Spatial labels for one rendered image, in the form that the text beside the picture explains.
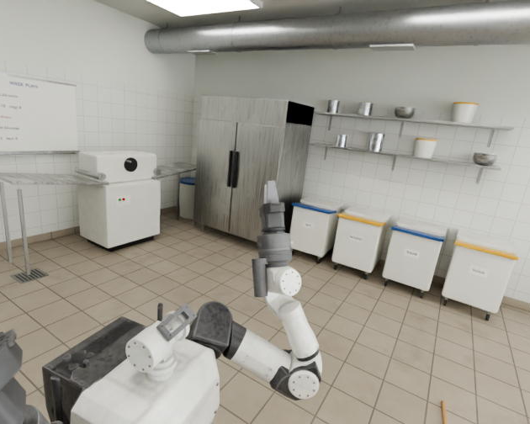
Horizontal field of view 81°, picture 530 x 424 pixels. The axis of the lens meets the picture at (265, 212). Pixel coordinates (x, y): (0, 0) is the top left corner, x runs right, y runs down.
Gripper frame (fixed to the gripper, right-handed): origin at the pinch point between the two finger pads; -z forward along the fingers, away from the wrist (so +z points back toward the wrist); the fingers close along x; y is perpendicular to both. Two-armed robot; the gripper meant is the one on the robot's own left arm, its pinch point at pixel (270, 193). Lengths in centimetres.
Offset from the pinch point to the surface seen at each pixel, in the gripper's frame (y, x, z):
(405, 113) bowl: -208, -245, -126
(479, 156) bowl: -267, -214, -61
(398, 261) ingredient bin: -186, -261, 46
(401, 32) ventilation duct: -162, -167, -170
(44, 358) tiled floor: 143, -165, 81
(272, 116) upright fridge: -58, -289, -144
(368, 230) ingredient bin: -160, -273, 8
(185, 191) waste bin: 72, -462, -86
